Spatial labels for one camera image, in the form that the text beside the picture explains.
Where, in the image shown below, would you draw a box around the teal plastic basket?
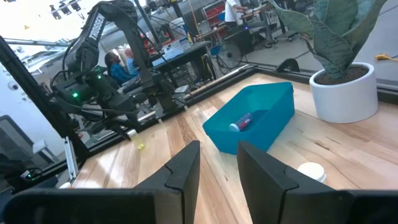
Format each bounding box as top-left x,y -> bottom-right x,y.
202,82 -> 295,156

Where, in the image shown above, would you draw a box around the white round plant pot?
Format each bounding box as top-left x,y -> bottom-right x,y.
309,62 -> 379,124

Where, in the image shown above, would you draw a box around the yellow extension cord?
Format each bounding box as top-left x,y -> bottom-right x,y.
374,53 -> 398,62

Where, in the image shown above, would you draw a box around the yellow pill bottle white cap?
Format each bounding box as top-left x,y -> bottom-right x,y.
127,129 -> 146,151

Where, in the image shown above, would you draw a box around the green snake plant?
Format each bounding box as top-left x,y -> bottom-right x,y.
267,0 -> 389,78

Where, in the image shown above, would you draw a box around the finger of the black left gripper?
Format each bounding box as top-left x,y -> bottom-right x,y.
88,121 -> 108,136
114,119 -> 133,141

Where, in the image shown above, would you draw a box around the red storage bin shelf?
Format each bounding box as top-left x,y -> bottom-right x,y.
201,1 -> 226,27

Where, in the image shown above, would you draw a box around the white labelled box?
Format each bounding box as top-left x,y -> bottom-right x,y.
161,37 -> 192,60

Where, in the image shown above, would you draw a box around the person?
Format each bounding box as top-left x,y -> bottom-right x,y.
104,51 -> 137,86
123,47 -> 141,77
223,0 -> 249,27

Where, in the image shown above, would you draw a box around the black round floor fan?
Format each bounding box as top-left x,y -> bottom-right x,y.
216,42 -> 244,71

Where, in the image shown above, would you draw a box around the blue pill bottle red contents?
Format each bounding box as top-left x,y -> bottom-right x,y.
228,112 -> 253,133

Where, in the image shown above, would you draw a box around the black power box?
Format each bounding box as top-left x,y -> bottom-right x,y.
18,167 -> 44,183

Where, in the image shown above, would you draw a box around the black frame handle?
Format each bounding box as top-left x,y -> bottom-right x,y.
275,58 -> 301,74

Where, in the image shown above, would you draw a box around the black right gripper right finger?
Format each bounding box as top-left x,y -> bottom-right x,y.
237,141 -> 354,224

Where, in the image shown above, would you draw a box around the white metal corner bracket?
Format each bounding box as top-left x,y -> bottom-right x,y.
63,136 -> 79,180

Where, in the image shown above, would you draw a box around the black work table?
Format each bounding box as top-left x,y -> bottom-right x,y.
150,40 -> 218,88

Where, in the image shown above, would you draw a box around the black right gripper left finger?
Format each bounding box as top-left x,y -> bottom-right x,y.
134,140 -> 201,224

